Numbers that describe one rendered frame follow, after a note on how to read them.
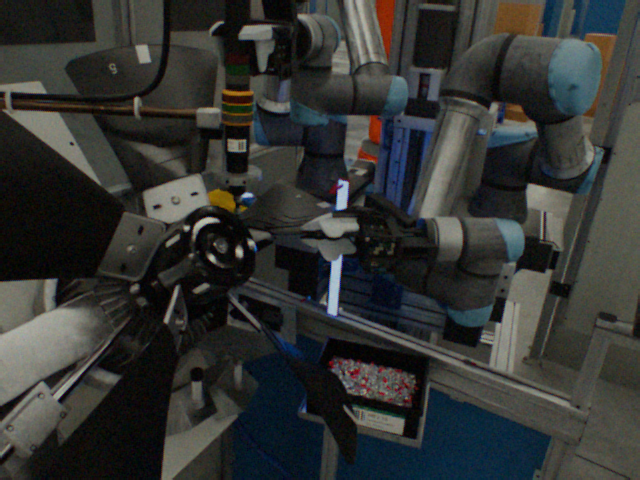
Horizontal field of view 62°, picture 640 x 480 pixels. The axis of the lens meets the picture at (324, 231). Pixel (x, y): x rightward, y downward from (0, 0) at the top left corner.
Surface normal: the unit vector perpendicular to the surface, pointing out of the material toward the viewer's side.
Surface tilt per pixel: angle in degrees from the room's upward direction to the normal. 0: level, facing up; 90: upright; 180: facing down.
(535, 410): 90
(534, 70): 81
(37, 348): 50
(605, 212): 90
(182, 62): 43
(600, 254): 90
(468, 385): 90
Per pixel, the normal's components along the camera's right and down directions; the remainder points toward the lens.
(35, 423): 0.70, -0.39
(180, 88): 0.21, -0.35
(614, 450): 0.07, -0.91
